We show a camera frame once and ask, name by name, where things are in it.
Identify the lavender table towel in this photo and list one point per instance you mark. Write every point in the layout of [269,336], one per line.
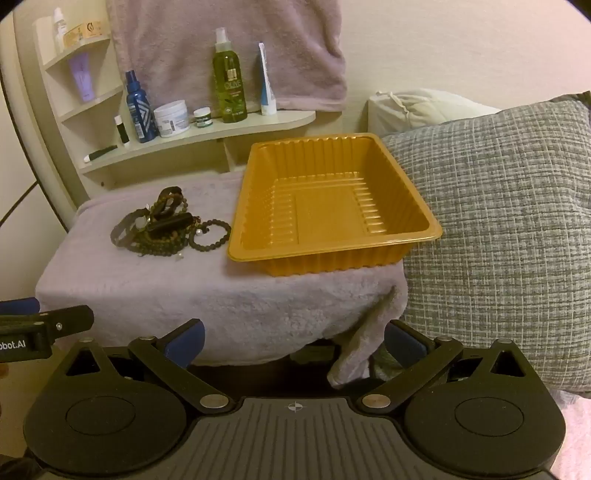
[231,304]

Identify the black wristwatch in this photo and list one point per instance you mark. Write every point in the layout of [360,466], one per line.
[121,229]

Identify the white and blue tube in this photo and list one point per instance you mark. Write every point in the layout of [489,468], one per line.
[267,87]

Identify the lavender hanging towel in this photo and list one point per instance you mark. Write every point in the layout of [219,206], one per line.
[184,46]

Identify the green spray bottle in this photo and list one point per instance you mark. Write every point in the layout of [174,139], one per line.
[228,83]

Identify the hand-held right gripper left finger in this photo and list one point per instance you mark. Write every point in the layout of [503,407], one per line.
[188,344]

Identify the grey woven pillow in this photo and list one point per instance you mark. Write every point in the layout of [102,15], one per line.
[508,230]

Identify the cream corner shelf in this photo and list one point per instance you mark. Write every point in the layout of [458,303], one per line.
[231,131]

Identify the white pump bottle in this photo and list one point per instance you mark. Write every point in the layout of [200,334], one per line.
[59,30]

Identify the black tube with white cap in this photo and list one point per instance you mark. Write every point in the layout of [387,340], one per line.
[101,153]

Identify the purple tube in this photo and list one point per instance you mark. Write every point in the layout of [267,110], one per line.
[83,78]

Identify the small green label jar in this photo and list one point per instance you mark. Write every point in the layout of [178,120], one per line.
[202,118]

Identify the white cream jar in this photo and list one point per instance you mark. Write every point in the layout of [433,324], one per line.
[171,119]

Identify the black lip balm stick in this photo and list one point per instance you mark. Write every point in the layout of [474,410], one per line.
[123,133]

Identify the pink blanket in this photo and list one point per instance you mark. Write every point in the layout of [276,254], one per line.
[577,438]

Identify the orange label box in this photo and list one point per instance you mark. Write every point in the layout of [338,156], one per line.
[75,37]

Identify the blue spray bottle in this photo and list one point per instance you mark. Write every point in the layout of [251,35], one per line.
[141,110]

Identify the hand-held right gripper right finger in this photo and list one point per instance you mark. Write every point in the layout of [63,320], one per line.
[402,346]

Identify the yellow plastic tray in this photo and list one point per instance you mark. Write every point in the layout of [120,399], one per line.
[323,207]

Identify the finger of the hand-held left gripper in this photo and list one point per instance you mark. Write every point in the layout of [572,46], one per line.
[64,319]

